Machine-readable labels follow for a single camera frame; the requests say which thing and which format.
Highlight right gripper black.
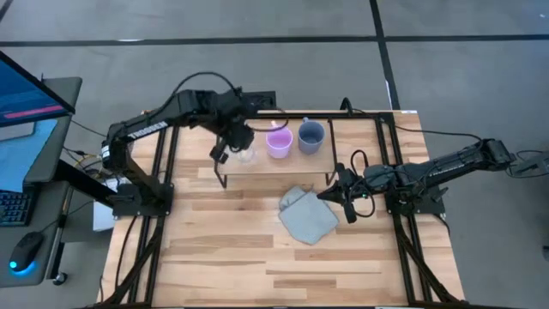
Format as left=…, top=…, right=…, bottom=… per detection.
left=316, top=162, right=368, bottom=225

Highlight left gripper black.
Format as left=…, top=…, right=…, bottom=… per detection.
left=209, top=122, right=257, bottom=165

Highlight clear glass handled cup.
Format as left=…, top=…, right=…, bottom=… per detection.
left=237, top=145, right=258, bottom=167

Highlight pink plastic mug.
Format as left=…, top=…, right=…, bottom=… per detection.
left=265, top=120, right=294, bottom=160

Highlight blue-grey mug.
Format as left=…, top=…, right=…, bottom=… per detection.
left=298, top=116, right=326, bottom=155

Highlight wooden shelf black legs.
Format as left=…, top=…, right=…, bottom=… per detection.
left=213, top=118, right=339, bottom=190

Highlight grey waffle pot holder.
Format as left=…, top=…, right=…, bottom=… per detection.
left=277, top=185, right=341, bottom=246

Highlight black floor vent grille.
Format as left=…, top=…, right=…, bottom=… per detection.
left=244, top=90, right=278, bottom=111

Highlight white box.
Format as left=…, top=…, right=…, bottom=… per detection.
left=92, top=178, right=130, bottom=233

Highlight grey side desk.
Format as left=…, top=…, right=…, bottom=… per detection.
left=0, top=76, right=83, bottom=288

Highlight computer monitor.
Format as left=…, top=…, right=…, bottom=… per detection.
left=0, top=50, right=77, bottom=129

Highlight black backlit keyboard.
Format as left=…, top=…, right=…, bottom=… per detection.
left=0, top=188, right=33, bottom=227

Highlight black computer mouse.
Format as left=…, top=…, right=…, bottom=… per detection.
left=8, top=231, right=44, bottom=272

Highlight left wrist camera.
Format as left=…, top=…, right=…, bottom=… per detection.
left=226, top=124, right=252, bottom=145

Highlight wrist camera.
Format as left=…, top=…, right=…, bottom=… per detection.
left=349, top=179, right=365, bottom=201
left=226, top=124, right=252, bottom=145

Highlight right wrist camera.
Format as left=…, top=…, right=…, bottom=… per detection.
left=349, top=179, right=365, bottom=201

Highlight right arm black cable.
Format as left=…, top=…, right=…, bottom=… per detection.
left=349, top=148, right=377, bottom=218

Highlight black metal table frame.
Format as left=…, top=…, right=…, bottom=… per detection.
left=96, top=109, right=467, bottom=309

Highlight long black table cable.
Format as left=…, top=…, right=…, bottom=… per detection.
left=341, top=97, right=485, bottom=142

